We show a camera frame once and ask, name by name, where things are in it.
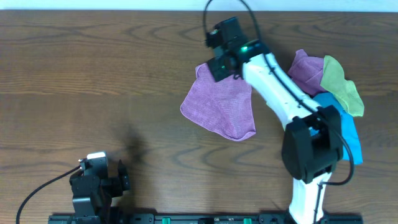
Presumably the light purple cloth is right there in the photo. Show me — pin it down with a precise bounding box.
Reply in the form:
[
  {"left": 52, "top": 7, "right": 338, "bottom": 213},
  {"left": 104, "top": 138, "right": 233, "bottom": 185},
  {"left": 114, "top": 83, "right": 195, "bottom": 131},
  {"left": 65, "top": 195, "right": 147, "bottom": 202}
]
[{"left": 180, "top": 63, "right": 256, "bottom": 141}]

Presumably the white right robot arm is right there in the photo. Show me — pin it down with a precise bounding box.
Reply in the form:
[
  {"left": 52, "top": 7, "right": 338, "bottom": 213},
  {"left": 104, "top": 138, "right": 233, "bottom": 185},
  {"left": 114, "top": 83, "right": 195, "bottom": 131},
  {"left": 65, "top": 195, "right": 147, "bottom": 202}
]
[{"left": 205, "top": 17, "right": 349, "bottom": 223}]

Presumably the dark purple cloth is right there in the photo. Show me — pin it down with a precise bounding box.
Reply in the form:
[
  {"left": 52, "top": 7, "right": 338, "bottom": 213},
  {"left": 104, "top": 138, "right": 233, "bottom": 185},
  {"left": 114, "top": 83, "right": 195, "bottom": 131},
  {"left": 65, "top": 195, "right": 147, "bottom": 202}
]
[{"left": 288, "top": 49, "right": 326, "bottom": 96}]

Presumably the green cloth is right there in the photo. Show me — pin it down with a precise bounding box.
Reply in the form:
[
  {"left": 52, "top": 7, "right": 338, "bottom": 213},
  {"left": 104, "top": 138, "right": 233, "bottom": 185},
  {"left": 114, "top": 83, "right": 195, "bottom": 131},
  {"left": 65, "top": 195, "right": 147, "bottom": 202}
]
[{"left": 266, "top": 55, "right": 365, "bottom": 131}]

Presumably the blue cloth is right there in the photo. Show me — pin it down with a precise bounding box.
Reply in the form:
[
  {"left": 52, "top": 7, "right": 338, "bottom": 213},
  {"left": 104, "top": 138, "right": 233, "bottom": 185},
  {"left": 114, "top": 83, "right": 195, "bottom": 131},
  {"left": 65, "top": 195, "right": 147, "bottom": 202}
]
[{"left": 313, "top": 93, "right": 363, "bottom": 165}]

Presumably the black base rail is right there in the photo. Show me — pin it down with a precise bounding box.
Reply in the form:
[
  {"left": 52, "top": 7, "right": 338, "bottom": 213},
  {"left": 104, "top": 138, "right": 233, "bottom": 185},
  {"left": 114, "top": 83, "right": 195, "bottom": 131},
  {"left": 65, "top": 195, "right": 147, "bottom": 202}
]
[{"left": 48, "top": 213, "right": 364, "bottom": 224}]

